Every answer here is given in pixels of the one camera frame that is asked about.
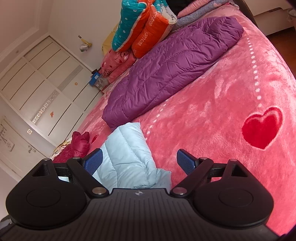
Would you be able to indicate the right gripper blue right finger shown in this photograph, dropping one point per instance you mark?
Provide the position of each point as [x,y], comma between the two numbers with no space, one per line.
[186,161]

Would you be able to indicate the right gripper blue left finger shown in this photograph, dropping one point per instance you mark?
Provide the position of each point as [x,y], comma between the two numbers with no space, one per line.
[92,161]

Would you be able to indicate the light blue down jacket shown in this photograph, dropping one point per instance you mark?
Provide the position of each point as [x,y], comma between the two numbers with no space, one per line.
[128,163]

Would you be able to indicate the maroon down jacket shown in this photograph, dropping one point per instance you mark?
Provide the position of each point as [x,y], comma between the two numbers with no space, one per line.
[79,147]

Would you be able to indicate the cartoon print pillow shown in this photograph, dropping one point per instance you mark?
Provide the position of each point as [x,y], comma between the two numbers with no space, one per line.
[60,148]

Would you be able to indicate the white room door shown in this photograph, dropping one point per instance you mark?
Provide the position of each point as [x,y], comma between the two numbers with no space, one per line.
[18,156]

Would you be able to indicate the pink bedspread bed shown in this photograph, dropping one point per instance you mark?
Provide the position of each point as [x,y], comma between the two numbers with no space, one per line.
[243,107]

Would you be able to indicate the stacked shoe boxes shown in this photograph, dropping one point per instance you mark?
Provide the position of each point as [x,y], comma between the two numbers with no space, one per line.
[98,80]

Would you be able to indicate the white sliding wardrobe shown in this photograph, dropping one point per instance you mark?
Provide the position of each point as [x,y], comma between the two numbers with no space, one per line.
[50,90]

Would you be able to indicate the purple down jacket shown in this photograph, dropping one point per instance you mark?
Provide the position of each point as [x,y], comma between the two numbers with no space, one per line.
[170,66]

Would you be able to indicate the yellow padded headboard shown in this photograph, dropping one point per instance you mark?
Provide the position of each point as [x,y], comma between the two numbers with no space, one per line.
[106,46]

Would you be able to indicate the orange folded quilt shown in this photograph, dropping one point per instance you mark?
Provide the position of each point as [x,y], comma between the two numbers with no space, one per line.
[159,24]

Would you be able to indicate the folded pink grey blankets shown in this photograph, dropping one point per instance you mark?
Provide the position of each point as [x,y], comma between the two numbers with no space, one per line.
[196,10]

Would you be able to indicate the teal polka dot quilt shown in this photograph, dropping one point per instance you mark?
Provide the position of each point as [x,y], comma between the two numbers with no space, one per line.
[133,17]

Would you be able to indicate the white nightstand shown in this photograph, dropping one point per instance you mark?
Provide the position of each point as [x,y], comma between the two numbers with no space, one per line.
[271,16]

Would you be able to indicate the wall lamp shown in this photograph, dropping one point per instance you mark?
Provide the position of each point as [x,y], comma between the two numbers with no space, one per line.
[85,44]

